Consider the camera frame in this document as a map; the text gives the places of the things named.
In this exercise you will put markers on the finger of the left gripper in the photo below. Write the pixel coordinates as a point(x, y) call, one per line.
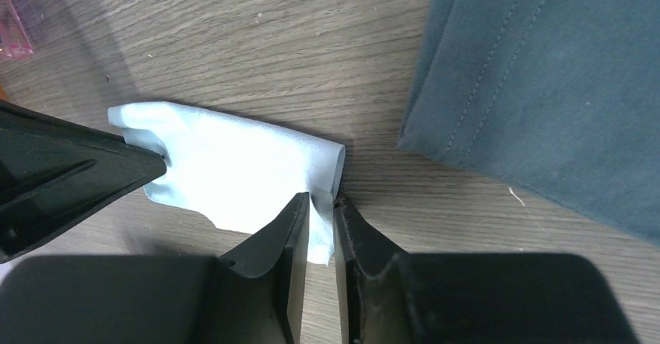
point(55, 174)

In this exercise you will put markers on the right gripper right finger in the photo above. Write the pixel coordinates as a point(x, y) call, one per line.
point(388, 295)

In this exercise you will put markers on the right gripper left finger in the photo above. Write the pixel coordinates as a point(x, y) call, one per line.
point(252, 294)

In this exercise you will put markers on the light blue cleaning cloth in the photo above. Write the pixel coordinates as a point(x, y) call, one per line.
point(237, 172)

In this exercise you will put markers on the purple sunglasses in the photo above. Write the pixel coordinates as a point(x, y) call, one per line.
point(15, 43)

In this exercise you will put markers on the dark teal cloth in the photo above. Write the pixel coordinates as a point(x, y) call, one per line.
point(558, 97)

